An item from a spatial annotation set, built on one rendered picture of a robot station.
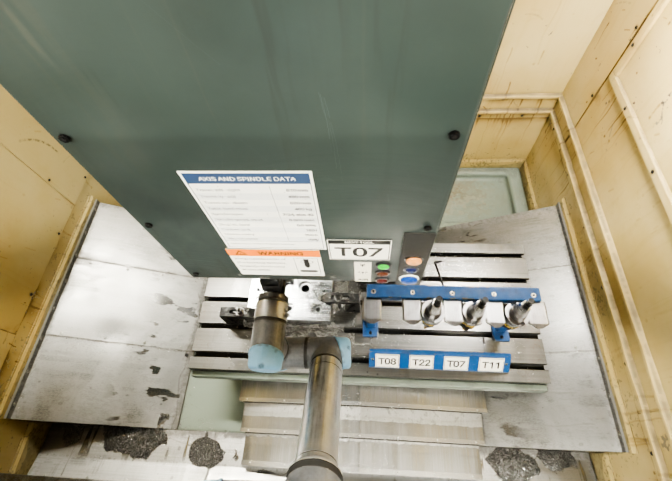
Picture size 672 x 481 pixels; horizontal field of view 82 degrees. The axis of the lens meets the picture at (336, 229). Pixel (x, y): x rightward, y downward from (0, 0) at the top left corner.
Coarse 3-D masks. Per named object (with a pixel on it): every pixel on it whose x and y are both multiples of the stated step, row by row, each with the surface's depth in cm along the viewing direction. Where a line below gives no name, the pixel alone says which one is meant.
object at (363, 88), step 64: (0, 0) 29; (64, 0) 28; (128, 0) 28; (192, 0) 28; (256, 0) 28; (320, 0) 27; (384, 0) 27; (448, 0) 27; (512, 0) 27; (0, 64) 34; (64, 64) 33; (128, 64) 33; (192, 64) 33; (256, 64) 32; (320, 64) 32; (384, 64) 32; (448, 64) 31; (64, 128) 40; (128, 128) 40; (192, 128) 39; (256, 128) 39; (320, 128) 38; (384, 128) 38; (448, 128) 38; (128, 192) 50; (320, 192) 48; (384, 192) 47; (448, 192) 47; (192, 256) 67
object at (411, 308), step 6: (402, 300) 108; (408, 300) 108; (414, 300) 108; (420, 300) 108; (402, 306) 107; (408, 306) 107; (414, 306) 107; (420, 306) 107; (408, 312) 106; (414, 312) 106; (420, 312) 106; (408, 318) 105; (414, 318) 105; (420, 318) 105; (414, 324) 104
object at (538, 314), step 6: (534, 306) 105; (540, 306) 104; (534, 312) 104; (540, 312) 104; (546, 312) 104; (534, 318) 103; (540, 318) 103; (546, 318) 103; (534, 324) 102; (540, 324) 102; (546, 324) 102
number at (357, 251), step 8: (352, 248) 61; (360, 248) 61; (368, 248) 60; (376, 248) 60; (384, 248) 60; (352, 256) 63; (360, 256) 63; (368, 256) 63; (376, 256) 63; (384, 256) 63
